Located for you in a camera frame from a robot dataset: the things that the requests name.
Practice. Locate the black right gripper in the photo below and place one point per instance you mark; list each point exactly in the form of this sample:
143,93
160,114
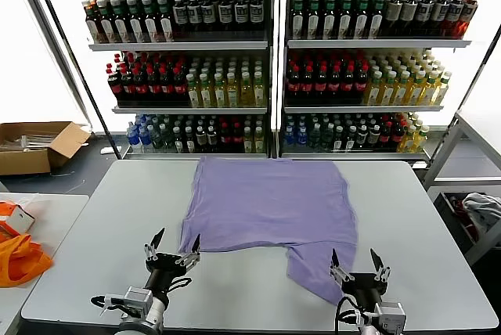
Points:
364,286

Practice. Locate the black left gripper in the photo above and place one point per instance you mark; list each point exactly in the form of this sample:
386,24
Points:
166,262

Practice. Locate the purple t-shirt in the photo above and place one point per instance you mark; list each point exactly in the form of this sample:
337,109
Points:
266,206

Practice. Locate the white cap dark bottle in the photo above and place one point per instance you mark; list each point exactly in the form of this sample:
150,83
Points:
362,138
339,140
350,140
201,140
373,137
189,141
212,140
178,141

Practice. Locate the dark green bottle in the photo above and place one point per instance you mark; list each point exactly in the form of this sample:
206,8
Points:
327,139
156,140
314,139
167,140

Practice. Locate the black storage crate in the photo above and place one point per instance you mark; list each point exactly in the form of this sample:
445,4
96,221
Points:
450,213

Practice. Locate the blue drink bottle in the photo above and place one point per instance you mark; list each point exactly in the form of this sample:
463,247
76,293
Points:
145,138
289,138
301,138
133,139

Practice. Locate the small red label cola bottle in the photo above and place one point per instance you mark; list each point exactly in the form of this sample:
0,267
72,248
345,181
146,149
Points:
236,140
397,135
224,140
385,137

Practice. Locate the small white flat object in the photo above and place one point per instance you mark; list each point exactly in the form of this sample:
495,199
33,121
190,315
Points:
106,151

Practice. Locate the red garment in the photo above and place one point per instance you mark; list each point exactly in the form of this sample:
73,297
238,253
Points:
456,204

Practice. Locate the grey crumpled garment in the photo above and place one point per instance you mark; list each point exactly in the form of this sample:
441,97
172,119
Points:
483,210

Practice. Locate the side cart with cloth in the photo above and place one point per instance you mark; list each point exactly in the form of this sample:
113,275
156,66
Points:
469,181

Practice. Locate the red cap cola bottle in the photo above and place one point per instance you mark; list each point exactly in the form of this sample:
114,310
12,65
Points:
361,84
320,84
334,84
180,88
127,88
154,88
167,88
347,84
293,84
306,84
141,88
114,88

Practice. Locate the white and orange carton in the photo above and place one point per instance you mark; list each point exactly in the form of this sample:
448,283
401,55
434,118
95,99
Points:
19,219

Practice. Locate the orange fabric bag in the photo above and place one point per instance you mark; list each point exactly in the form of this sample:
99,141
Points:
15,268

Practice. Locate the open cardboard box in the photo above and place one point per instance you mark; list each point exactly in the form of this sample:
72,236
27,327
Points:
23,163

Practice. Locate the white packing material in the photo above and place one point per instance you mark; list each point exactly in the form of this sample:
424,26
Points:
23,143

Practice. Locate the grey metal shelving unit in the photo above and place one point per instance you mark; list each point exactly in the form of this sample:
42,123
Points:
372,43
176,46

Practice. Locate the black diagonal pole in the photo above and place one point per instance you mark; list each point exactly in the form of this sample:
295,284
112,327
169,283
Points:
464,96
74,57

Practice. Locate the green label tea bottle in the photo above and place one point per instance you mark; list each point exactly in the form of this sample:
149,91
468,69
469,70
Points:
313,20
149,24
105,24
164,24
345,20
361,20
376,20
296,20
329,20
118,24
134,24

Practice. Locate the white label dark bottle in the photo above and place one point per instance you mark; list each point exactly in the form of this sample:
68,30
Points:
208,14
179,14
194,14
225,13
241,12
256,12

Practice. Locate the amber drink bottle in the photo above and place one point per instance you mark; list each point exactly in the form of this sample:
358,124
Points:
92,26

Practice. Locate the grey window pillar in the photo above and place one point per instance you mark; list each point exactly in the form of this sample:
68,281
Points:
51,39

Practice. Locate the beige label dark bottle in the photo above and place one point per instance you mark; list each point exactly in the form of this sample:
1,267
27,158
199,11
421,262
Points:
392,12
409,12

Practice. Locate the blue white label bottle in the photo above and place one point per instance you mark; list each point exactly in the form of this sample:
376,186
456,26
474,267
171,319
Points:
454,13
439,12
424,12

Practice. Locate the red drink bottle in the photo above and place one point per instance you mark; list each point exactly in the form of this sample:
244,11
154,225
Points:
467,16

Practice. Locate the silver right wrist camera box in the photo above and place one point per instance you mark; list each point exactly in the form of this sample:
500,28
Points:
391,314

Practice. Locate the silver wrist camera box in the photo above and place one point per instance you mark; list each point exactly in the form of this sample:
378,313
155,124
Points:
138,299
391,314

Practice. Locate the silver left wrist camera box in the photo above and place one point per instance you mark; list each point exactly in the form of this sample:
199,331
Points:
138,299

